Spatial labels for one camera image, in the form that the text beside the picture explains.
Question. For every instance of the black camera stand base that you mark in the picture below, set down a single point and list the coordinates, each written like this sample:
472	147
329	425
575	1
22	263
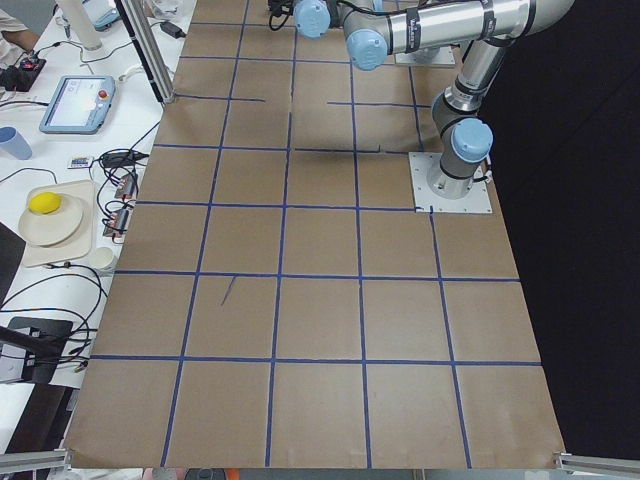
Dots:
31	349

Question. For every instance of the small circuit board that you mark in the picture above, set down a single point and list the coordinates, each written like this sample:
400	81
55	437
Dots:
116	224
127	187

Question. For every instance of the white cylinder tube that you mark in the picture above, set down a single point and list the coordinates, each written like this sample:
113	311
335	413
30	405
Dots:
80	23

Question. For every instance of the person forearm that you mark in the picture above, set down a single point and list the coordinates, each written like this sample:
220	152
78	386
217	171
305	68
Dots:
14	32

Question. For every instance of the yellow lemon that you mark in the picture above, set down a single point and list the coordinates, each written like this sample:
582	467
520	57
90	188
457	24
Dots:
45	203

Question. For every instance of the light blue plastic cup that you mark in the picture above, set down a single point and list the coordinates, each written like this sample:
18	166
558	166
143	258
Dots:
13	143

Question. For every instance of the beige rectangular tray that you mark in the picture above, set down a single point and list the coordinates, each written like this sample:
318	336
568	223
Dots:
80	243

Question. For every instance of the lower small circuit board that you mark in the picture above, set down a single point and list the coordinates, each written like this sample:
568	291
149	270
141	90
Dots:
116	224

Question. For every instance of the black power adapter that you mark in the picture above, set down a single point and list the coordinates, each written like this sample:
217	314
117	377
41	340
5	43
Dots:
172	30

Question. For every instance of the brown paper table cover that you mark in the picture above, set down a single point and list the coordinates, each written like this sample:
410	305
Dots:
279	302

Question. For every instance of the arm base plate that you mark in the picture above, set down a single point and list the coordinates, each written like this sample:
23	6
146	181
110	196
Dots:
435	192
433	57

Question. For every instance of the beige round plate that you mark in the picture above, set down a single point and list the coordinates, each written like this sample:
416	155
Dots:
45	230

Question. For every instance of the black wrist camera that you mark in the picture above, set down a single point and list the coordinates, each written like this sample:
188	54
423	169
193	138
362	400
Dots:
279	9

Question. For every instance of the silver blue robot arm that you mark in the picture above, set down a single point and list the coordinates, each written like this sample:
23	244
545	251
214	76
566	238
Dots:
491	26

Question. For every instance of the blue teach pendant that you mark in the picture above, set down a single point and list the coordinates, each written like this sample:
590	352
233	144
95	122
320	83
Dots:
102	13
79	105

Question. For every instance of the aluminium frame post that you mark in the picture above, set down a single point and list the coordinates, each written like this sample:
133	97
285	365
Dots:
140	32

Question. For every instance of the black red controller device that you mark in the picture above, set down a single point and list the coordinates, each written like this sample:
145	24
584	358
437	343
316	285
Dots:
21	78

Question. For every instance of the upper small circuit board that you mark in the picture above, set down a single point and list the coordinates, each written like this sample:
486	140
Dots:
127	187

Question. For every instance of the small colourful card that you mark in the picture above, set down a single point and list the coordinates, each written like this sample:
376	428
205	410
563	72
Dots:
81	162

